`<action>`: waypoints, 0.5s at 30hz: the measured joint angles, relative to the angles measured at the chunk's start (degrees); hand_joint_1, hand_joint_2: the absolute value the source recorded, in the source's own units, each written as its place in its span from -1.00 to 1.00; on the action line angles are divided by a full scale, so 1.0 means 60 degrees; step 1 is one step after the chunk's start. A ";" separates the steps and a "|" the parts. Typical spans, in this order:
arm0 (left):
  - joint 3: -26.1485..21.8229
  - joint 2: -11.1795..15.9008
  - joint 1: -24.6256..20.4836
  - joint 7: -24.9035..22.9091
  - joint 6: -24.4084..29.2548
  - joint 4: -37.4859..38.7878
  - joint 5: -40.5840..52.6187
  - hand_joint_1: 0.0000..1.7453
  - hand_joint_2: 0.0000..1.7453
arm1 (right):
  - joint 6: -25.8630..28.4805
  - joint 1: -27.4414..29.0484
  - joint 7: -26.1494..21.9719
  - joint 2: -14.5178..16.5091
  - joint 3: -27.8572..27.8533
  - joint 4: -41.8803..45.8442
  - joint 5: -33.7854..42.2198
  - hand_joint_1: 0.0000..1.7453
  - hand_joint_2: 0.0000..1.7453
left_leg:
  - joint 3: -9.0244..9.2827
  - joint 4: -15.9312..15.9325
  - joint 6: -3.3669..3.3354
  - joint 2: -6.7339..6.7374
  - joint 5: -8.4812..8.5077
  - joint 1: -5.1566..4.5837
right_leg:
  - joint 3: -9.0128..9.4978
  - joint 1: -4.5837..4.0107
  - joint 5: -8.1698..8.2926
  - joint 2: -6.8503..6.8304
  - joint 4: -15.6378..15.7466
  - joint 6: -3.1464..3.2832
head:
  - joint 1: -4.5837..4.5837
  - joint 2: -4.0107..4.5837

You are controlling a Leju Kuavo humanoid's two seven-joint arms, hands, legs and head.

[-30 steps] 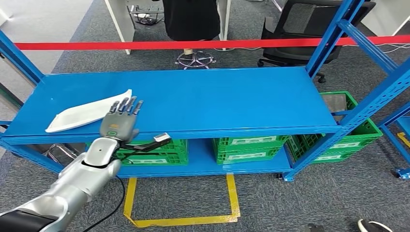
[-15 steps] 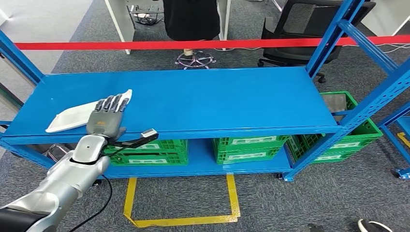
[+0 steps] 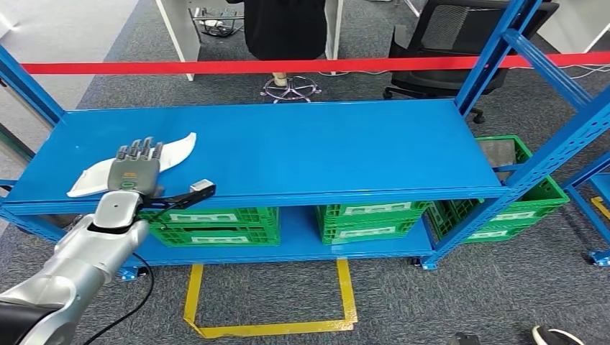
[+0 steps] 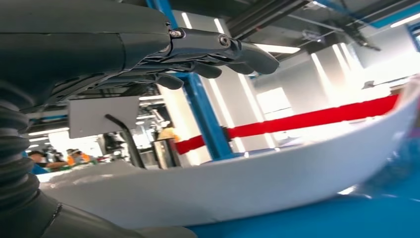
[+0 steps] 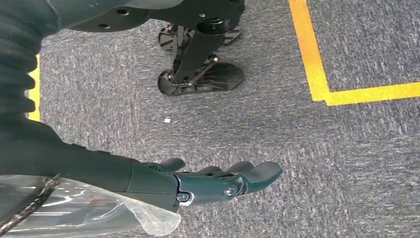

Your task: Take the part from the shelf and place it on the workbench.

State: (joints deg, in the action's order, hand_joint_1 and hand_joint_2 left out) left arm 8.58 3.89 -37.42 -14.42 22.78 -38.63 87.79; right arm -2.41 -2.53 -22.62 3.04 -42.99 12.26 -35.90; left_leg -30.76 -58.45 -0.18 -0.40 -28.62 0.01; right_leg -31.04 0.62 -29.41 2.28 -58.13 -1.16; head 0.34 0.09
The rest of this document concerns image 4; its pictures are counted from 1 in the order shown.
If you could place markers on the red barrier belt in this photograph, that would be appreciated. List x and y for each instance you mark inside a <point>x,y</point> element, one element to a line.
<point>311,118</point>

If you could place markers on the grey flat panel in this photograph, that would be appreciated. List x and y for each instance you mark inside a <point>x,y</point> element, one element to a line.
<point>98,116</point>

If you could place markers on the blue metal shelf rack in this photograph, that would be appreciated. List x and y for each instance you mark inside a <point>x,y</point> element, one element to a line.
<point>210,131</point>

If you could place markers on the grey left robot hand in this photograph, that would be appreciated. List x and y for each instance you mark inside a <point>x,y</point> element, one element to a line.
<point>65,49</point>

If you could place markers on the black bent tube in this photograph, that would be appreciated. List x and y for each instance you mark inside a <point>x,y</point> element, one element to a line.
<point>131,148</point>

